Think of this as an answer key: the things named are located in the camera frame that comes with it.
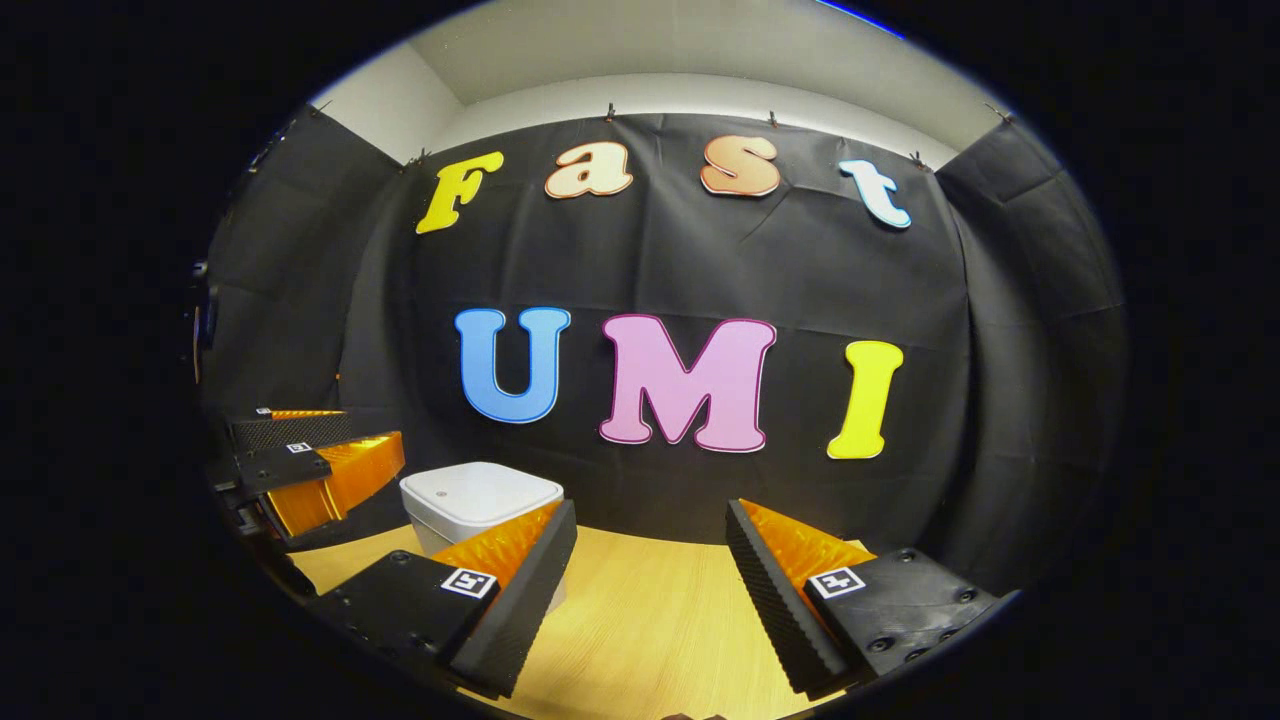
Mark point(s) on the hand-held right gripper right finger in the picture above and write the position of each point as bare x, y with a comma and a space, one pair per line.
775, 600

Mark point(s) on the white desktop garbage bin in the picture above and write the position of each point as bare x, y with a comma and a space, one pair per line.
470, 500

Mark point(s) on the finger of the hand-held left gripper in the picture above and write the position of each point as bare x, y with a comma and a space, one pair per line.
300, 432
275, 468

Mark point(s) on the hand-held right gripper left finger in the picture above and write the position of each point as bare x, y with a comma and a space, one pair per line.
528, 600

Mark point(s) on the wooden desktop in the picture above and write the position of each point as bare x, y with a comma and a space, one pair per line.
650, 640

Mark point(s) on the black backdrop cloth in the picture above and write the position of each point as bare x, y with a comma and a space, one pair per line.
650, 260

